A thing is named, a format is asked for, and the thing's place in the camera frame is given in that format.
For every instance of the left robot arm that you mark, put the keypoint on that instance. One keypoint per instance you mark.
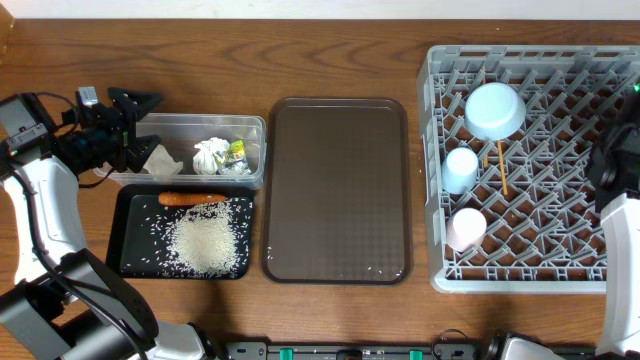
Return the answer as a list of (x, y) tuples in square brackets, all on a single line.
[(66, 303)]

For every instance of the light blue cup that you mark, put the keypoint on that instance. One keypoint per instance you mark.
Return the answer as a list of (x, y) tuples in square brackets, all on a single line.
[(459, 171)]

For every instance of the black waste tray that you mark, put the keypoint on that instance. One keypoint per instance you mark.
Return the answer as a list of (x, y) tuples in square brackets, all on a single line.
[(120, 225)]

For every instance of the wooden chopstick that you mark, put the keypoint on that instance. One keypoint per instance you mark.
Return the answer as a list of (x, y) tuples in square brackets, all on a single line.
[(485, 142), (502, 167)]

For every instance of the right wooden chopstick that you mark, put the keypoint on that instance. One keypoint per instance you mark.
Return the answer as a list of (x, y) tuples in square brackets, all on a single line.
[(502, 167)]

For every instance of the clear plastic bin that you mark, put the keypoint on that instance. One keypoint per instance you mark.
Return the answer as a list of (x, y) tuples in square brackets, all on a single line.
[(180, 133)]

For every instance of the light blue bowl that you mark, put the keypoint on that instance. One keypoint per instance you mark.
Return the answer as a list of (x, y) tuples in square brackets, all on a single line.
[(494, 111)]

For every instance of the white tissue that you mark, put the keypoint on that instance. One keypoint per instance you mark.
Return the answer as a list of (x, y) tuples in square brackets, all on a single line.
[(160, 163)]

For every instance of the left wooden chopstick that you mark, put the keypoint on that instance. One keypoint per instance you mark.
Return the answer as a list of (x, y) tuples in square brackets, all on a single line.
[(485, 142)]

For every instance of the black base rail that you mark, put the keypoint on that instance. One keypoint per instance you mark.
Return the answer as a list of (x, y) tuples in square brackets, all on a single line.
[(263, 351)]

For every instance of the brown serving tray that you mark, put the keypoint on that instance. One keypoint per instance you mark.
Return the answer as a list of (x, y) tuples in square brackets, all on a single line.
[(337, 194)]

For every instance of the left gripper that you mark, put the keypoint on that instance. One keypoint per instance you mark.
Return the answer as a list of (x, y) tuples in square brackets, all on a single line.
[(120, 132)]

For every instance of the pile of white rice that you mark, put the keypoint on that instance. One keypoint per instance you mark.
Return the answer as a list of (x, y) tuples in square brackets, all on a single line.
[(205, 240)]

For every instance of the pink cup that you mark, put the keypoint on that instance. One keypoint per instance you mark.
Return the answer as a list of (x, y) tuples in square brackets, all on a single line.
[(465, 229)]

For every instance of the white paper ball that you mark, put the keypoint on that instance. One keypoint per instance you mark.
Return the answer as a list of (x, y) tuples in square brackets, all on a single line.
[(210, 156)]

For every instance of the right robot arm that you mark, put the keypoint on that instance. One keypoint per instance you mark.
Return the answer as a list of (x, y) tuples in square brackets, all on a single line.
[(613, 171)]

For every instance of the green snack wrapper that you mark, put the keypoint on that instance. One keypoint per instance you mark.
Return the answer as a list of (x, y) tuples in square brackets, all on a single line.
[(233, 159)]

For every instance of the orange carrot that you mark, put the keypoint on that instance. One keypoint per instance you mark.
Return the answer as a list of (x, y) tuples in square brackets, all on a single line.
[(188, 199)]

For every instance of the grey dishwasher rack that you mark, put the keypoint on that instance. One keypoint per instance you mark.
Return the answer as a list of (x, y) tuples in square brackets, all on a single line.
[(544, 236)]

